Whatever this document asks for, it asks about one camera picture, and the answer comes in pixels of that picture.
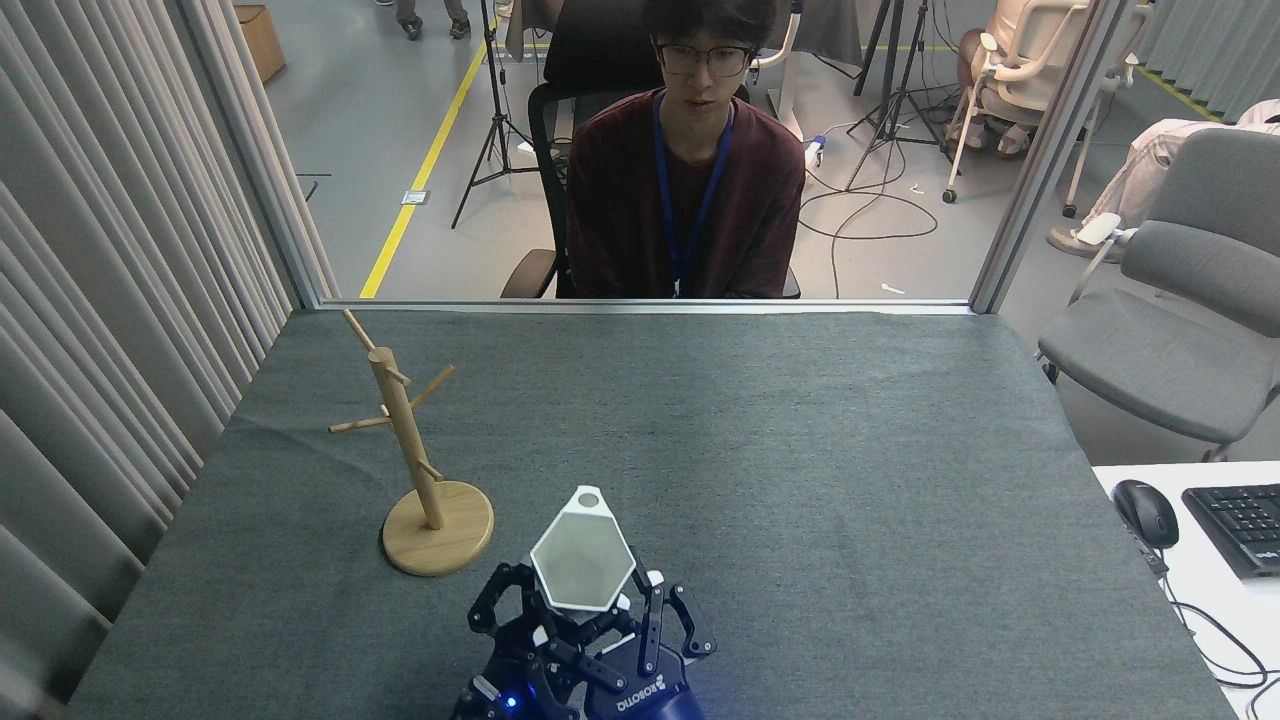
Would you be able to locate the blue lanyard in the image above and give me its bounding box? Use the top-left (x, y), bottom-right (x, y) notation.
top-left (653, 90), bottom-right (736, 298)

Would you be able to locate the black tripod stand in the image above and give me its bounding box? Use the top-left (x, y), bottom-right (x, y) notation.
top-left (452, 0), bottom-right (541, 229)
top-left (845, 0), bottom-right (959, 191)

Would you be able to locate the short grey curtain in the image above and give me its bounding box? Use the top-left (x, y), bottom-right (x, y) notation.
top-left (1140, 0), bottom-right (1280, 123)

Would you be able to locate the standing background person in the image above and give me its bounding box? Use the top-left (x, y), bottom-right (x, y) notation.
top-left (395, 0), bottom-right (472, 41)

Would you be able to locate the wooden cup rack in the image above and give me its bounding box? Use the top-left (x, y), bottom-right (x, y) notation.
top-left (329, 308), bottom-right (495, 578)

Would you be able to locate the reclining background person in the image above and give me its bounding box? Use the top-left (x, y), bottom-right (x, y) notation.
top-left (1048, 98), bottom-right (1280, 263)

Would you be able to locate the white wheeled chair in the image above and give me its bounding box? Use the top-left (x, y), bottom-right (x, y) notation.
top-left (942, 0), bottom-right (1093, 204)

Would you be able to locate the black office chair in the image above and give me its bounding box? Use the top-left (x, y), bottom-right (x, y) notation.
top-left (500, 0), bottom-right (801, 301)

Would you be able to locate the black keyboard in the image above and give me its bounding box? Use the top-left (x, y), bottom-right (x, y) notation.
top-left (1182, 484), bottom-right (1280, 580)

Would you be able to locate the black floor cable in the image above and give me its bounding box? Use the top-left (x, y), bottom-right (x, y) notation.
top-left (798, 120), bottom-right (941, 299)

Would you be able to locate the seated background person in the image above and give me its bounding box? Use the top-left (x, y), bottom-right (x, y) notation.
top-left (955, 0), bottom-right (1041, 161)

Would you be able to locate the white chair frame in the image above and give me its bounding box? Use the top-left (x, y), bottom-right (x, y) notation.
top-left (1062, 5), bottom-right (1153, 219)

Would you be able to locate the silver frame post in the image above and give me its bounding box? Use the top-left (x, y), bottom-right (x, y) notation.
top-left (968, 0), bottom-right (1126, 315)
top-left (175, 0), bottom-right (327, 311)

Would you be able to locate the silver frame rail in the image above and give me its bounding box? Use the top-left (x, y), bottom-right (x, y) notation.
top-left (318, 297), bottom-right (973, 317)

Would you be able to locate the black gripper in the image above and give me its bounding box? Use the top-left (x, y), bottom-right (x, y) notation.
top-left (585, 570), bottom-right (717, 720)
top-left (450, 563), bottom-right (621, 720)

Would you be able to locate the black desk cable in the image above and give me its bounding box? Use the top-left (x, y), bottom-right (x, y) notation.
top-left (1160, 570), bottom-right (1280, 720)

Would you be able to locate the black computer mouse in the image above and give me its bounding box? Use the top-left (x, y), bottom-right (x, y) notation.
top-left (1112, 480), bottom-right (1180, 549)

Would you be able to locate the white wheeled stand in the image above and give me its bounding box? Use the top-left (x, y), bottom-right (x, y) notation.
top-left (748, 0), bottom-right (831, 169)

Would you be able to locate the long grey curtain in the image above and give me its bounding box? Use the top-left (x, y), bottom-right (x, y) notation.
top-left (0, 0), bottom-right (339, 720)

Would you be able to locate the yellow floor tape line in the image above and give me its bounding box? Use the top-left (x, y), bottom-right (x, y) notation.
top-left (360, 15), bottom-right (501, 299)

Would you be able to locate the grey padded chair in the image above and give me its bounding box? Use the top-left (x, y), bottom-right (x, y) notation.
top-left (1037, 128), bottom-right (1280, 463)

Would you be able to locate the white hexagonal cup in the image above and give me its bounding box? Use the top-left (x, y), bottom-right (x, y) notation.
top-left (529, 486), bottom-right (639, 613)

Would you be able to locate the dark grey table cloth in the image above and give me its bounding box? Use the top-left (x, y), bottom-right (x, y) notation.
top-left (65, 308), bottom-right (1236, 720)

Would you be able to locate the cardboard box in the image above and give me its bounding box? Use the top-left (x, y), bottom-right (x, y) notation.
top-left (235, 5), bottom-right (287, 84)

